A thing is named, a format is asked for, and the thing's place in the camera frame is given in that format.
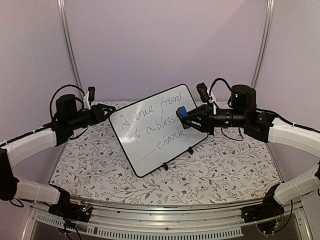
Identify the aluminium corner post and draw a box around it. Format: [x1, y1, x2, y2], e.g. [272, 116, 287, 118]
[56, 0, 83, 89]
[250, 0, 275, 89]

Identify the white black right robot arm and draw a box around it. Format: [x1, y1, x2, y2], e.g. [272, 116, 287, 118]
[176, 83, 320, 218]

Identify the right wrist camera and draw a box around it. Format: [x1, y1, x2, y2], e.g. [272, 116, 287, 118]
[196, 82, 216, 103]

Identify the right aluminium corner post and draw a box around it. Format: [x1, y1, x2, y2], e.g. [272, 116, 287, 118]
[250, 0, 275, 89]

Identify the blue whiteboard eraser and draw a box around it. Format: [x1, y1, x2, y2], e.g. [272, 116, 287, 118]
[176, 106, 189, 120]

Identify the white whiteboard black frame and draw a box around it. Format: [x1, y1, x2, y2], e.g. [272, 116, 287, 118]
[109, 84, 208, 178]

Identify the left aluminium corner post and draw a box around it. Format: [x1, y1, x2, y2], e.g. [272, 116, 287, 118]
[56, 0, 83, 89]

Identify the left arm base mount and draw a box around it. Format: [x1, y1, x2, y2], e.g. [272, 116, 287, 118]
[48, 184, 92, 223]

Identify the floral patterned table mat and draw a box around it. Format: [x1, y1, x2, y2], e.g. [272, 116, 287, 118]
[48, 100, 283, 206]

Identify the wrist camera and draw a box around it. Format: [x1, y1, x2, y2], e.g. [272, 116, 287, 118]
[83, 86, 96, 110]
[196, 82, 216, 103]

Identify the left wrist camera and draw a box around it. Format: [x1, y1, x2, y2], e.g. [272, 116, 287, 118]
[83, 86, 96, 110]

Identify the black whiteboard stand foot left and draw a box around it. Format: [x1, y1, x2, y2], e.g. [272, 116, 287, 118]
[162, 163, 169, 171]

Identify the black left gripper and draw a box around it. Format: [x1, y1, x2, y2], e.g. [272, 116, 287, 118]
[68, 103, 117, 131]

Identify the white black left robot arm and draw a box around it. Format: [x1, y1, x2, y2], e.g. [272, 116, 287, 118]
[0, 92, 116, 217]

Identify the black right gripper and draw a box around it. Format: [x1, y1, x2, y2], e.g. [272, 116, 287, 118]
[182, 102, 248, 135]

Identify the black whiteboard stand foot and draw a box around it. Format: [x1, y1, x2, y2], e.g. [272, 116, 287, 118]
[162, 163, 169, 171]
[188, 147, 194, 155]

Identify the black whiteboard stand foot right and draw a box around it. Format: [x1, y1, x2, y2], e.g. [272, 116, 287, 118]
[188, 147, 194, 155]

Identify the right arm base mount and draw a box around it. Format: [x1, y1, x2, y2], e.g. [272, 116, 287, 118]
[241, 183, 285, 235]

